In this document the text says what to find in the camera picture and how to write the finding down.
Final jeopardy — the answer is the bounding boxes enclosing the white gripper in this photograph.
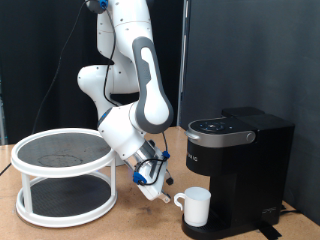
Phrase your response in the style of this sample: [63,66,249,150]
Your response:
[136,159,172,205]

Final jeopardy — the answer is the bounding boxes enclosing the white ceramic mug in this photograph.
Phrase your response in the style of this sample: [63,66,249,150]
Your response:
[173,186,212,228]

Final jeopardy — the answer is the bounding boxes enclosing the Keurig lid with silver handle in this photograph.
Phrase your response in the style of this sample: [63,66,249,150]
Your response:
[184,117,257,149]

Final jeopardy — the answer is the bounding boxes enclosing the black Keurig coffee machine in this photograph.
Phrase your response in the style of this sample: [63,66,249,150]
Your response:
[181,106,296,240]

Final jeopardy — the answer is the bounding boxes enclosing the white two-tier turntable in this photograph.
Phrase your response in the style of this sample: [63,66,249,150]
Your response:
[10,127,118,229]

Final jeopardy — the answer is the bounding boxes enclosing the black tape strip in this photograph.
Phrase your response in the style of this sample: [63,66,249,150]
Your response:
[256,220,283,240]

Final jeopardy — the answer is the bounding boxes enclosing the blue mounted wrist camera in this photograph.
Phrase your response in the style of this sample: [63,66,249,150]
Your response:
[165,169,175,187]

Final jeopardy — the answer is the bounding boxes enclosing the blue cable clamp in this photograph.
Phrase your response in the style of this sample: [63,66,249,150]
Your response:
[132,150,171,186]

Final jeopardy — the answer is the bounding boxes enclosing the thin black gripper wire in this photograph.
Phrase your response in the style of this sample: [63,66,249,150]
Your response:
[134,131,170,187]

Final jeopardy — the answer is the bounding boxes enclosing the black power cord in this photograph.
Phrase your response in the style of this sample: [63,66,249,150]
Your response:
[279,203,303,215]

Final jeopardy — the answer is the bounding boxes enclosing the silver vertical frame pole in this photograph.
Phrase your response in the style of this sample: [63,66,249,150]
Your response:
[177,0,190,128]

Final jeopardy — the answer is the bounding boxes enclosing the black camera cable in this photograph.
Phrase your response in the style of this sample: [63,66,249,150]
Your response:
[0,0,122,177]

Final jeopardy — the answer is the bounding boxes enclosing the grey vertical edge post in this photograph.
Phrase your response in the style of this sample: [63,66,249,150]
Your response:
[0,74,6,145]

